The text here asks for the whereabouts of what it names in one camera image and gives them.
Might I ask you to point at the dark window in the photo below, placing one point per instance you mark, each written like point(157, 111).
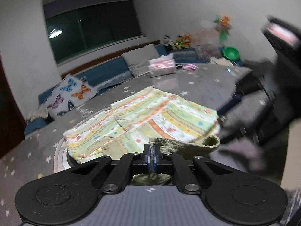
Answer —
point(78, 26)

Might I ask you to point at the beige crumpled cloth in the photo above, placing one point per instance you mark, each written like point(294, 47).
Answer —
point(42, 112)

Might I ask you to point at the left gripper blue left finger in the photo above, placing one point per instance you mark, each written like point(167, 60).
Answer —
point(125, 169)

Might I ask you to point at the green plastic bowl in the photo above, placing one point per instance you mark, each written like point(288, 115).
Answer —
point(231, 53)

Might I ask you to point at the panda plush toy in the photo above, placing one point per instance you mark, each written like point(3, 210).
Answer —
point(168, 43)

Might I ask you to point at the pink tissue box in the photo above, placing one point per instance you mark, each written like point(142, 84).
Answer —
point(164, 65)

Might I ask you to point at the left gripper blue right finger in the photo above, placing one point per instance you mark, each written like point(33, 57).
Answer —
point(178, 168)

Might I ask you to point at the grey star tablecloth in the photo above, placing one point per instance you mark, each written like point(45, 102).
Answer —
point(210, 86)

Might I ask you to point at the blue sofa bench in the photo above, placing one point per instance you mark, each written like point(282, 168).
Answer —
point(108, 74)

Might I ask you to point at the grey plain pillow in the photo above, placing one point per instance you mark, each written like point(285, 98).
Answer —
point(138, 60)

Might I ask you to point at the butterfly print pillow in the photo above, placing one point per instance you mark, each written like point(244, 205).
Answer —
point(67, 95)

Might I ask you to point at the patterned green children's jacket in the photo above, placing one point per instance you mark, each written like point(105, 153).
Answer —
point(150, 116)

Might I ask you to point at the yellow bear plush toy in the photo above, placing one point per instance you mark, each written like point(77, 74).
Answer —
point(179, 42)

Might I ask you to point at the orange fox plush toy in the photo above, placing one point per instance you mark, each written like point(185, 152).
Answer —
point(186, 41)

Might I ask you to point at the clear plastic toy box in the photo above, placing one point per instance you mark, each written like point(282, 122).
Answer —
point(205, 52)

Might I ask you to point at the round black induction cooktop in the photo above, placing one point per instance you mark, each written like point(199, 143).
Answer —
point(71, 161)

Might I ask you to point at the colourful pinwheel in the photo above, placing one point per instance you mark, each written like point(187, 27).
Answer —
point(223, 26)

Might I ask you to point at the beige folded cloth on sofa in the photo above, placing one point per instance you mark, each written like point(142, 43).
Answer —
point(220, 61)

